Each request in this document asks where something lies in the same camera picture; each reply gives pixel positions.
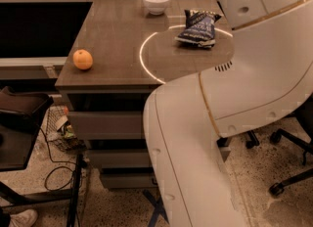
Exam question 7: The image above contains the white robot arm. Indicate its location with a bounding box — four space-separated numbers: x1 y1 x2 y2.
144 0 313 227

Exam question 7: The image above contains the top grey drawer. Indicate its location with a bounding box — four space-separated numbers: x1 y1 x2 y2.
68 112 144 140

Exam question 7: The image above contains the grey drawer cabinet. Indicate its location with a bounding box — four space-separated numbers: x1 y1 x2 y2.
56 0 233 175

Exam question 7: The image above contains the blue chip bag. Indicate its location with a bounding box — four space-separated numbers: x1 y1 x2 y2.
175 9 221 48

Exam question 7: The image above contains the orange fruit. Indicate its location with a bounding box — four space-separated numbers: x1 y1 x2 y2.
72 49 93 70

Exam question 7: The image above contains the bottom grey drawer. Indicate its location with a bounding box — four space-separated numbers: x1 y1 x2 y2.
100 173 157 189

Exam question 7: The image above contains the white ceramic bowl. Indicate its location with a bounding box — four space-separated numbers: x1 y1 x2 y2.
143 0 170 15

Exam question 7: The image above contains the black side table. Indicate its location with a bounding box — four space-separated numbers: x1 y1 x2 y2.
0 87 86 227

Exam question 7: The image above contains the black office chair base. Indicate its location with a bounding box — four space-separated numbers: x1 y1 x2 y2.
245 107 313 198

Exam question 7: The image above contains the white sneaker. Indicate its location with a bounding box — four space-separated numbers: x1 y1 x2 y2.
8 209 38 227

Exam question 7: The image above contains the wire waste basket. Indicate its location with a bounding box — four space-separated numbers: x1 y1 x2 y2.
46 106 85 152

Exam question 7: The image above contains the black cable on floor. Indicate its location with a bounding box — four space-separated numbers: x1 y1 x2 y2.
38 124 79 192

